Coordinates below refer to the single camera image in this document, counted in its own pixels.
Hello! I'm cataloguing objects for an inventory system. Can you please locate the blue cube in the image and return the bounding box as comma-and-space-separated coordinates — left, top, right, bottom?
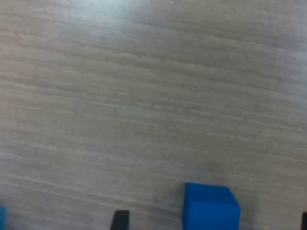
181, 182, 241, 230

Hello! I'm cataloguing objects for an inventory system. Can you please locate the blue tape piece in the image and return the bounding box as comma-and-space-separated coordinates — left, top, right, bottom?
0, 206, 8, 230

